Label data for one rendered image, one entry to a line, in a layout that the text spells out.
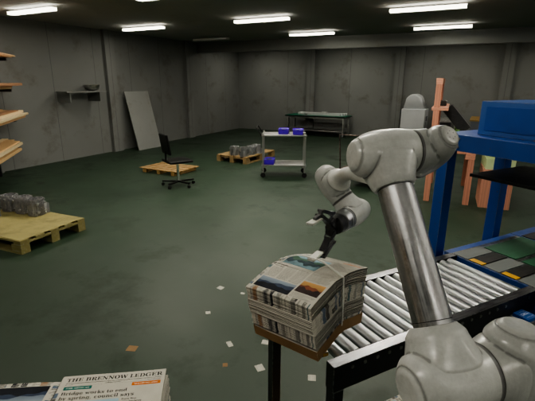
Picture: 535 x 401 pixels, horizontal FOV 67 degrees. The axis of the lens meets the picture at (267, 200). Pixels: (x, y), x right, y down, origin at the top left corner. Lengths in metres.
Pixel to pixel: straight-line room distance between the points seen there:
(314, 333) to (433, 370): 0.49
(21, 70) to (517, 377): 10.19
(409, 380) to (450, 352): 0.12
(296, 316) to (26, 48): 9.75
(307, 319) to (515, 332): 0.59
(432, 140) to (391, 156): 0.15
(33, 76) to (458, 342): 10.20
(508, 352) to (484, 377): 0.10
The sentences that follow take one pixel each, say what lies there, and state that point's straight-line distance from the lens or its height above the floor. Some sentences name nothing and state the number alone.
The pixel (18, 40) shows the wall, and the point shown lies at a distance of 10.57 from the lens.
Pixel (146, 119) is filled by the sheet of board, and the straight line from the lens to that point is 12.40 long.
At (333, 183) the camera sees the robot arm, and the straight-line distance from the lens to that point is 1.70.
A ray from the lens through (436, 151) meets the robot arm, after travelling 1.26.
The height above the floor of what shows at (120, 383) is 1.07.
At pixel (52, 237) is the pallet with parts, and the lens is 5.50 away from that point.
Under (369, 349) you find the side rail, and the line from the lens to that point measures 1.83.
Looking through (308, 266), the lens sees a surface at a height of 1.18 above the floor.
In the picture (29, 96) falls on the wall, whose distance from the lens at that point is 10.57.
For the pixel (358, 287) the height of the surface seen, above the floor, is 1.09.
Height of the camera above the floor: 1.86
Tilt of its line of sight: 16 degrees down
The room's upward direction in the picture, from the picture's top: straight up
